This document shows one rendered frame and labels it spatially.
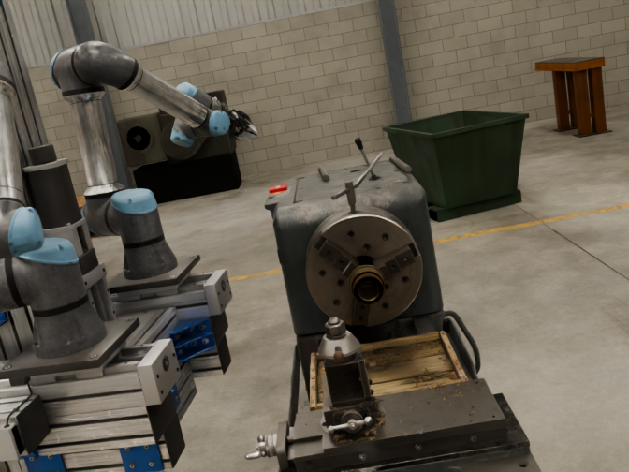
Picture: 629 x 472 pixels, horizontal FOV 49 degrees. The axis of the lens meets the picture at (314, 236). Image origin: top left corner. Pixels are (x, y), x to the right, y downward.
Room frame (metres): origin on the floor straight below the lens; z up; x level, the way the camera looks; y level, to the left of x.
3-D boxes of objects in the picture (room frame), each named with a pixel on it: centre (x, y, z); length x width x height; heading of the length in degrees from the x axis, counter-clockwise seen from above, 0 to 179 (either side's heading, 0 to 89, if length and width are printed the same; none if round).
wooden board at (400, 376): (1.55, -0.10, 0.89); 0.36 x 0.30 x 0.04; 87
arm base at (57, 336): (1.41, 0.56, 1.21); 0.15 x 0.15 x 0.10
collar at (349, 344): (1.20, -0.01, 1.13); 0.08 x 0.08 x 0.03
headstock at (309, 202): (2.21, -0.12, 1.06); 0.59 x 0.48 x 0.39; 177
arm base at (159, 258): (1.90, 0.47, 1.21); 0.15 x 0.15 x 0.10
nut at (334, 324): (1.20, -0.01, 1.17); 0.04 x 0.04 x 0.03
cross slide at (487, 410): (1.19, -0.07, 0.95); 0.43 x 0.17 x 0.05; 87
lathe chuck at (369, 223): (1.81, -0.11, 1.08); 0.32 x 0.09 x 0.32; 87
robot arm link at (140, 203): (1.90, 0.48, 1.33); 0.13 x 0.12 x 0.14; 47
